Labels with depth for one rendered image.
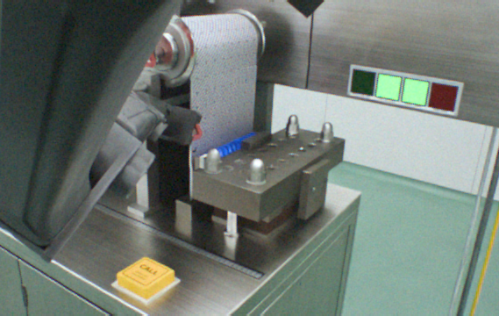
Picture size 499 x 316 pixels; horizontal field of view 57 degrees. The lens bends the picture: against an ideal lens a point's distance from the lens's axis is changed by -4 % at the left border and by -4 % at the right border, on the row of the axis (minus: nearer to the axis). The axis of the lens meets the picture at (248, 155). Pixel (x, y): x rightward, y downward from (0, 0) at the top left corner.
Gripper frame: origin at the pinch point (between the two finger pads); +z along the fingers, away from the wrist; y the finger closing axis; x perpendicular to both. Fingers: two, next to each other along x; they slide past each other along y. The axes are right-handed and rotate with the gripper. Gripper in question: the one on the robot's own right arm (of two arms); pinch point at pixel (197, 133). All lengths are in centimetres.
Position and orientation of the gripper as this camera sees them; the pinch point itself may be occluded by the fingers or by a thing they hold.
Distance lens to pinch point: 99.8
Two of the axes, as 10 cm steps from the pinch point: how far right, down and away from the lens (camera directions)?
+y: 8.4, 2.4, -4.9
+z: 4.5, 2.0, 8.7
